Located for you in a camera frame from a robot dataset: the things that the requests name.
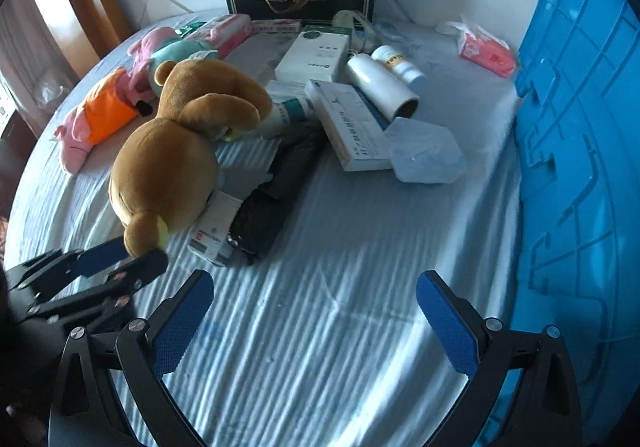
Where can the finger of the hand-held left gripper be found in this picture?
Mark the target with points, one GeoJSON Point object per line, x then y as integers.
{"type": "Point", "coordinates": [147, 266]}
{"type": "Point", "coordinates": [102, 254]}

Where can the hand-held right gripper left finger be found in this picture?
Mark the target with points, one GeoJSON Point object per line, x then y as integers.
{"type": "Point", "coordinates": [182, 322]}

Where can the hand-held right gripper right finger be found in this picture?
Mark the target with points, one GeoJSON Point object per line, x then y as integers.
{"type": "Point", "coordinates": [450, 327]}

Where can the brown bear plush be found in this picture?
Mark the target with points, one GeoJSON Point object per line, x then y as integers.
{"type": "Point", "coordinates": [165, 162]}

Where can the blue plastic crate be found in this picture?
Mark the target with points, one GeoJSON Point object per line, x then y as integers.
{"type": "Point", "coordinates": [580, 177]}

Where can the white medicine bottle teal label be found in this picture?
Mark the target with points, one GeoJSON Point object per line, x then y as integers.
{"type": "Point", "coordinates": [290, 114]}

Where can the long white box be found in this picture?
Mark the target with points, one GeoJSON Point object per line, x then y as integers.
{"type": "Point", "coordinates": [350, 127]}

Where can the small white box red end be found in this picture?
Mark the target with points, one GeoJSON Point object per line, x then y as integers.
{"type": "Point", "coordinates": [212, 229]}

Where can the black flat package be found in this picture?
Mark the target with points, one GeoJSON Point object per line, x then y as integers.
{"type": "Point", "coordinates": [260, 222]}

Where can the pink pig plush orange dress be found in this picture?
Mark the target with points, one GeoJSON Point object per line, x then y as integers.
{"type": "Point", "coordinates": [107, 112]}

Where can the clear plastic bag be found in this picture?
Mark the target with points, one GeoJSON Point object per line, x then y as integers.
{"type": "Point", "coordinates": [47, 92]}

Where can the clear plastic box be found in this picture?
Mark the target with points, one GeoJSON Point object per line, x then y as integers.
{"type": "Point", "coordinates": [425, 152]}

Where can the teal plush toy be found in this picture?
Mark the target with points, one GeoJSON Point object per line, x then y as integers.
{"type": "Point", "coordinates": [175, 54]}

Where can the beige curtain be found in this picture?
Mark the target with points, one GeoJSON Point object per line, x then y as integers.
{"type": "Point", "coordinates": [30, 52]}

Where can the white flat box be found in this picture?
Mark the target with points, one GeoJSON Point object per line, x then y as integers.
{"type": "Point", "coordinates": [282, 88]}

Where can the green tissue pack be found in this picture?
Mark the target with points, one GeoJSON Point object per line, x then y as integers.
{"type": "Point", "coordinates": [189, 29]}

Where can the pink and white tissue pack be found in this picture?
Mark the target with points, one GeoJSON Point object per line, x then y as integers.
{"type": "Point", "coordinates": [227, 29]}

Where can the white cylindrical flask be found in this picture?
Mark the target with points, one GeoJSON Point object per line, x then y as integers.
{"type": "Point", "coordinates": [380, 84]}

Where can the large white box green top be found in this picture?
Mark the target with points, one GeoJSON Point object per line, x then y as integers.
{"type": "Point", "coordinates": [312, 54]}

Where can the small white bottle yellow label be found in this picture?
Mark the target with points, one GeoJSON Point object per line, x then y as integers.
{"type": "Point", "coordinates": [397, 62]}

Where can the red and white small box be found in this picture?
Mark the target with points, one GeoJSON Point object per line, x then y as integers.
{"type": "Point", "coordinates": [275, 27]}

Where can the opened pink tissue pack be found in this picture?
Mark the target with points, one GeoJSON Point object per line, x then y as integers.
{"type": "Point", "coordinates": [485, 52]}

